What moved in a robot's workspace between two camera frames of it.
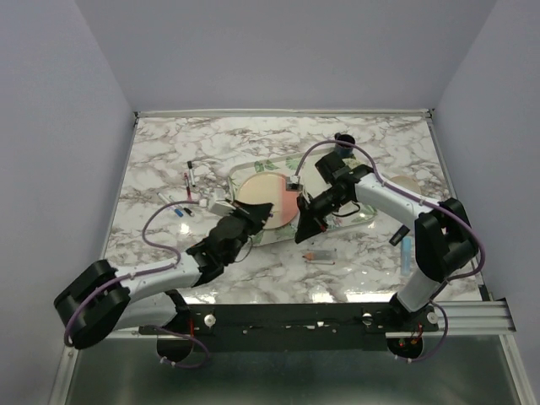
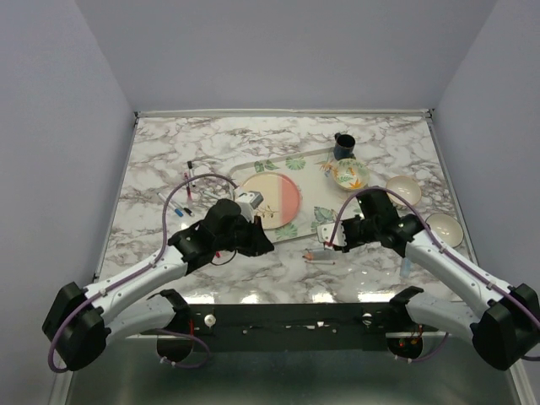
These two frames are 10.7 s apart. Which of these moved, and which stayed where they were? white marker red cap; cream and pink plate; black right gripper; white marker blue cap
Moved: black right gripper
Stayed: white marker red cap; white marker blue cap; cream and pink plate
